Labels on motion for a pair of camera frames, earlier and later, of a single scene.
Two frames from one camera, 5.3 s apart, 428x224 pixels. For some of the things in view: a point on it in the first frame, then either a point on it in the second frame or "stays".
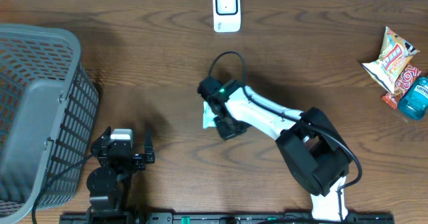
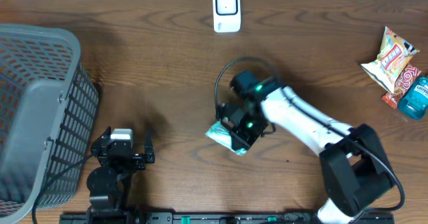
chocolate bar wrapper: [405, 77] stays
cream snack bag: [394, 53] stays
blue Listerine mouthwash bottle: [414, 103] stays
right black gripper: [226, 134] to [239, 141]
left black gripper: [139, 160] stays
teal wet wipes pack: [208, 116] to [221, 135]
